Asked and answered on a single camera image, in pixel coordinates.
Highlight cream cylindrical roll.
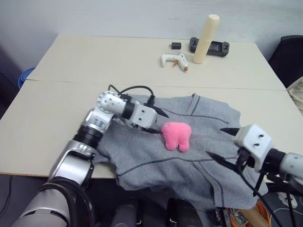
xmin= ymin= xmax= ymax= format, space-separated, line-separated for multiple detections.
xmin=193 ymin=14 xmax=221 ymax=64

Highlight grey zip jacket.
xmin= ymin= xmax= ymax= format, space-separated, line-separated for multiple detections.
xmin=96 ymin=93 xmax=269 ymax=211

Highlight white hot glue gun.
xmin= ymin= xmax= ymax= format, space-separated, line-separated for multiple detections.
xmin=160 ymin=53 xmax=189 ymax=72

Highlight black chair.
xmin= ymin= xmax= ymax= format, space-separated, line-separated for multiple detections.
xmin=268 ymin=35 xmax=303 ymax=88

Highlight black handheld controller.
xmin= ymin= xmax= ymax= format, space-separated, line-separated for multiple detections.
xmin=188 ymin=37 xmax=231 ymax=58

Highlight dark rounded shape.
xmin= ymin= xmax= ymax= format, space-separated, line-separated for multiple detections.
xmin=110 ymin=198 xmax=141 ymax=227

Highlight beige fabric bag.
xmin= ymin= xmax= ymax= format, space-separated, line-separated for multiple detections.
xmin=286 ymin=77 xmax=303 ymax=116

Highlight orange basket with clutter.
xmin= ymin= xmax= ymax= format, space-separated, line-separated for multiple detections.
xmin=214 ymin=201 xmax=272 ymax=227

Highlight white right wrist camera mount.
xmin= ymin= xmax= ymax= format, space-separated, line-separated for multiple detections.
xmin=233 ymin=124 xmax=273 ymax=173

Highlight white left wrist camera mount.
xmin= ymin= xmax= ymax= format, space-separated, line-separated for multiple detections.
xmin=131 ymin=102 xmax=159 ymax=130

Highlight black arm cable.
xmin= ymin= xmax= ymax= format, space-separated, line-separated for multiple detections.
xmin=108 ymin=84 xmax=157 ymax=107
xmin=236 ymin=163 xmax=299 ymax=227

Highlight white shoe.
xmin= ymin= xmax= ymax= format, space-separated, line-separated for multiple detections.
xmin=276 ymin=191 xmax=298 ymax=209

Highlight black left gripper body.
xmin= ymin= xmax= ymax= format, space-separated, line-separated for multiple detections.
xmin=129 ymin=120 xmax=160 ymax=132

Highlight pink plush toy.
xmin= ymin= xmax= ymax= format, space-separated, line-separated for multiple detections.
xmin=160 ymin=122 xmax=192 ymax=153

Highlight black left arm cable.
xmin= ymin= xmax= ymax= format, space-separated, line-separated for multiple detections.
xmin=108 ymin=84 xmax=157 ymax=107

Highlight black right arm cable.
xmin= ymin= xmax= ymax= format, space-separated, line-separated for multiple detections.
xmin=236 ymin=163 xmax=299 ymax=227

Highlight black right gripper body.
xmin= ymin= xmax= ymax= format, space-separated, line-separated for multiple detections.
xmin=235 ymin=145 xmax=258 ymax=170

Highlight blue plastic bucket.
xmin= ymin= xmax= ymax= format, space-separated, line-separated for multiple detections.
xmin=18 ymin=67 xmax=36 ymax=89

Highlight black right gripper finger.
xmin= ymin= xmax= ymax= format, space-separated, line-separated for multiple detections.
xmin=220 ymin=127 xmax=241 ymax=137
xmin=206 ymin=151 xmax=241 ymax=173

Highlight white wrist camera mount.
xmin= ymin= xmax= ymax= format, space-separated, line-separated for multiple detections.
xmin=233 ymin=124 xmax=273 ymax=173
xmin=131 ymin=102 xmax=159 ymax=130

